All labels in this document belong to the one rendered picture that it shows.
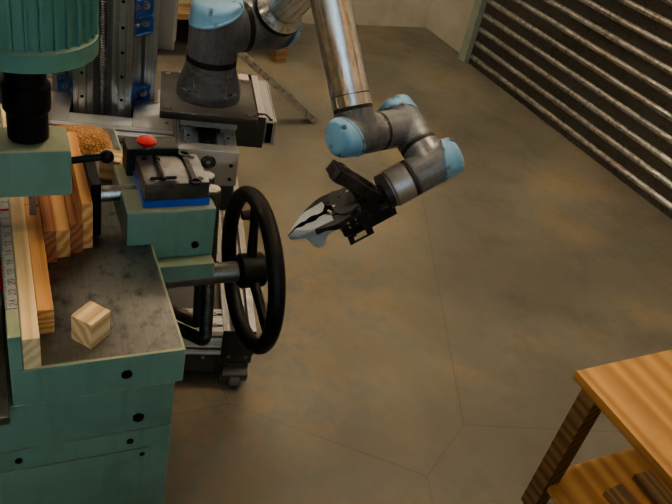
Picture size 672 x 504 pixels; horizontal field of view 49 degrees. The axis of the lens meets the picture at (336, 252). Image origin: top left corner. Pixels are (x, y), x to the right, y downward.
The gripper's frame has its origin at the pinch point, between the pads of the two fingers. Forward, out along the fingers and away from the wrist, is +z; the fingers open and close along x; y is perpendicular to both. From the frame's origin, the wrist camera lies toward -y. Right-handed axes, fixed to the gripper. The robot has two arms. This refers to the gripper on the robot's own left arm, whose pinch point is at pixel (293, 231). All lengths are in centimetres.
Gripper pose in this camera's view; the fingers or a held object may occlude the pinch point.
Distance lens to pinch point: 138.9
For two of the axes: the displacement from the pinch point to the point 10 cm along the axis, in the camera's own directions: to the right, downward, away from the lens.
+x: -3.7, -6.0, 7.1
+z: -8.8, 4.7, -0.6
